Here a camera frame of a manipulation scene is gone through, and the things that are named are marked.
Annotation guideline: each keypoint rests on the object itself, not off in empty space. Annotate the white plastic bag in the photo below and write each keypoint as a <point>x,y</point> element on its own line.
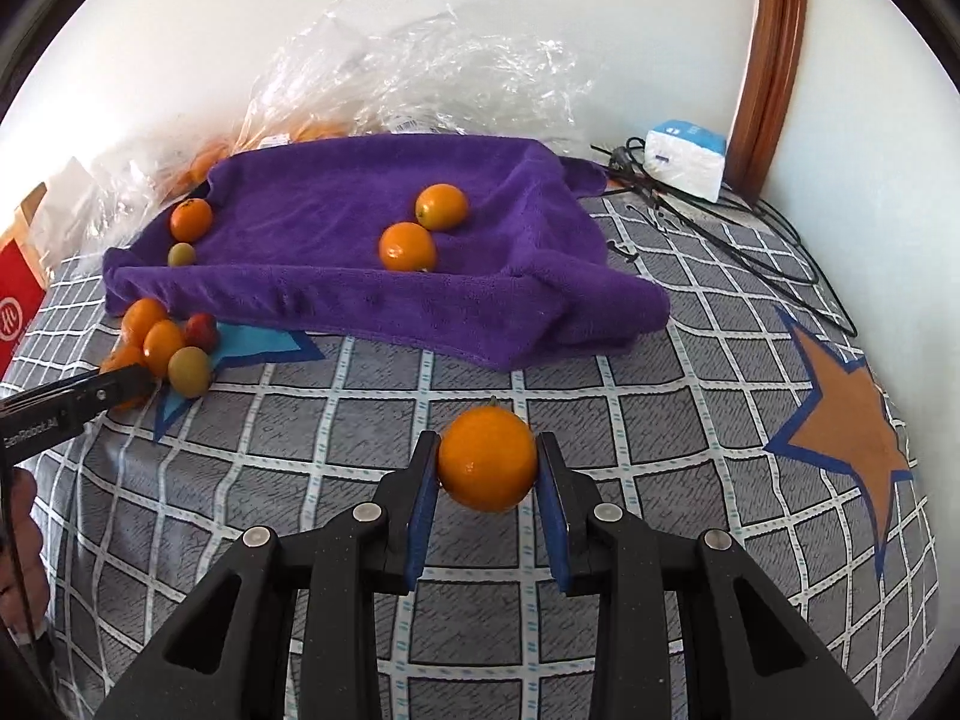
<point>67,187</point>

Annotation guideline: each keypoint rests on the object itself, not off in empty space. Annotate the small red fruit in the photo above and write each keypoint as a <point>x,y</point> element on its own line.
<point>201,330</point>

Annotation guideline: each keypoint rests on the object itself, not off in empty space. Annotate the small yellow-green fruit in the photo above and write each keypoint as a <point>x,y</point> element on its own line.
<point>181,253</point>
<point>187,369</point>

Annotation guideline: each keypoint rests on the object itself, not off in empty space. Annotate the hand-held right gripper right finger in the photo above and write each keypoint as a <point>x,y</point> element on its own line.
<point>553,510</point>

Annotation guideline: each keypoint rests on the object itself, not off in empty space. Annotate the small clear plastic bag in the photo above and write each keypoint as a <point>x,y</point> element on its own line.
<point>142,165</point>

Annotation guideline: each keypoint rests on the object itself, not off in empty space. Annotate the orange mandarin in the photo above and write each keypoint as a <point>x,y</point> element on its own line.
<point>142,315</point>
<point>163,345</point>
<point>487,457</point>
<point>124,355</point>
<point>191,219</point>
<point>407,246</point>
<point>442,206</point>

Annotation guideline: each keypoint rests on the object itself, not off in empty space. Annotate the red paper bag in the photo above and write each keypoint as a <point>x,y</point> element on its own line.
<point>15,292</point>

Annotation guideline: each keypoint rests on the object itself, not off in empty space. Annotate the purple towel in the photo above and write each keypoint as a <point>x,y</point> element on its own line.
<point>337,187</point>

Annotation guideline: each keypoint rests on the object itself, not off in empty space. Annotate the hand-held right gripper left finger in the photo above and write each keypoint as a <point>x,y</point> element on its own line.
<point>424,510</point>

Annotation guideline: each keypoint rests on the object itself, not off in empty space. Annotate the bagged oranges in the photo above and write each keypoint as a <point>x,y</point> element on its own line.
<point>300,131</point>

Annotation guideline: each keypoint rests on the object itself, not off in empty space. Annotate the brown wooden door frame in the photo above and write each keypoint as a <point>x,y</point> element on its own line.
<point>772,52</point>

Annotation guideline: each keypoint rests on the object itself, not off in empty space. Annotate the large clear plastic bag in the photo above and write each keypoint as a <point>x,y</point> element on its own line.
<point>420,67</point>

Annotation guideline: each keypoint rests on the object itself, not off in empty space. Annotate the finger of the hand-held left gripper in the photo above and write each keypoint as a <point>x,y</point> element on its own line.
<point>127,386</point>

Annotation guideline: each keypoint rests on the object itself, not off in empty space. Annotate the grey checked bedsheet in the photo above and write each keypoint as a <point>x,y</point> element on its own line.
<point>675,465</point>

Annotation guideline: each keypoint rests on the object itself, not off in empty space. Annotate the person's left hand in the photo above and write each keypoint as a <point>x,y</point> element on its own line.
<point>22,540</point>

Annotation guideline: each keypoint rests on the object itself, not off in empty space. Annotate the white and blue box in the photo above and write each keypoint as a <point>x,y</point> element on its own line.
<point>686,157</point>

